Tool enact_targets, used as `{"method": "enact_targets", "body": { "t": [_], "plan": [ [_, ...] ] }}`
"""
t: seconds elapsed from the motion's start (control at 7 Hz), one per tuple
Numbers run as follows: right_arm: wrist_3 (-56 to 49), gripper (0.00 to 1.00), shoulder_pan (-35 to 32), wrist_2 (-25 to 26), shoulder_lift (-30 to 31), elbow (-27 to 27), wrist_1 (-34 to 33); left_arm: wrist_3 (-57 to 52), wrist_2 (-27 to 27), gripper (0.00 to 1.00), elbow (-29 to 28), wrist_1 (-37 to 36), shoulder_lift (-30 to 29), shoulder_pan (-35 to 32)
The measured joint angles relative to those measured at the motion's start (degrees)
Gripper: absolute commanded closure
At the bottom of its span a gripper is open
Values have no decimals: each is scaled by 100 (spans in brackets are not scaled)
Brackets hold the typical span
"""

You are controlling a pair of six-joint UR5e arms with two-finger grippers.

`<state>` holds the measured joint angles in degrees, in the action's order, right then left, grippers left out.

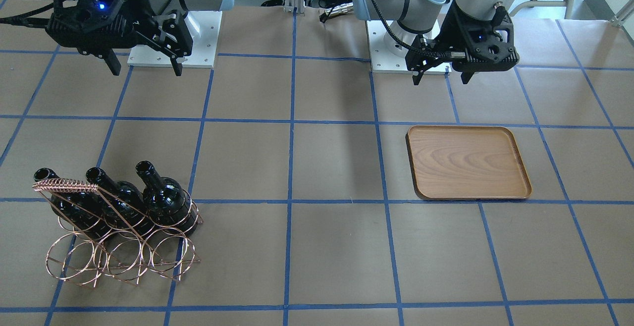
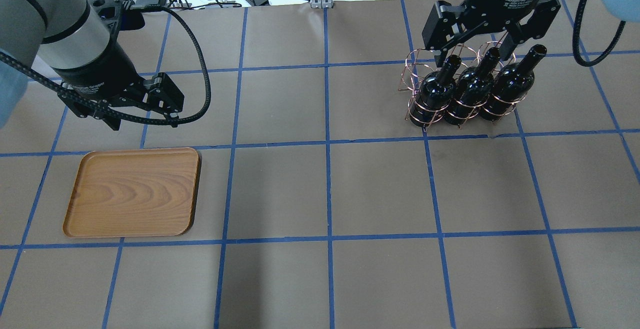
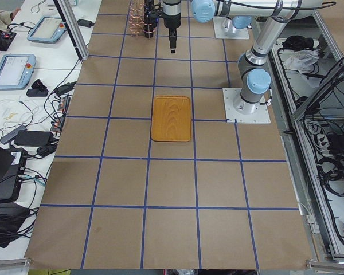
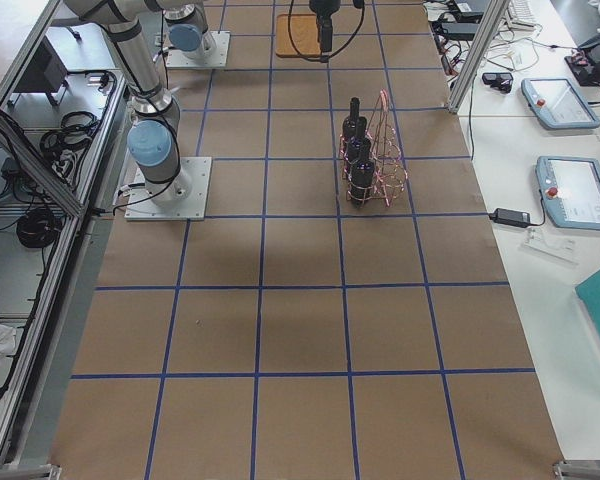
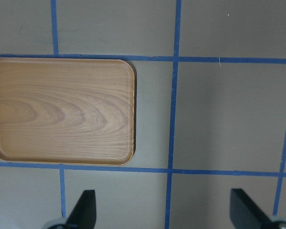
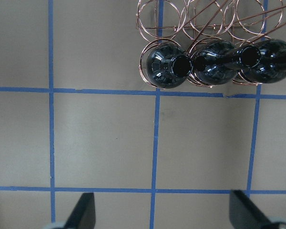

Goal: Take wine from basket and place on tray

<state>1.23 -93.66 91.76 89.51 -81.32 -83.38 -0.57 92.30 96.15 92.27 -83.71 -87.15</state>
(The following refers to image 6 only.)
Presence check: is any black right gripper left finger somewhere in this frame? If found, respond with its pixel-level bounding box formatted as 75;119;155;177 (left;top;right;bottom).
64;193;96;229

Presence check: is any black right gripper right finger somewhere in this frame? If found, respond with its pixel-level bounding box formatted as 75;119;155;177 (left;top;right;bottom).
229;190;276;229

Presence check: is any dark wine bottle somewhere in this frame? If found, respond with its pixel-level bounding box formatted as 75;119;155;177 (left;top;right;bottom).
240;39;286;83
146;44;194;89
192;40;237;85

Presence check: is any copper wire bottle basket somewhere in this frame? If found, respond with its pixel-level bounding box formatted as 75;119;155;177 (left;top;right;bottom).
136;0;286;89

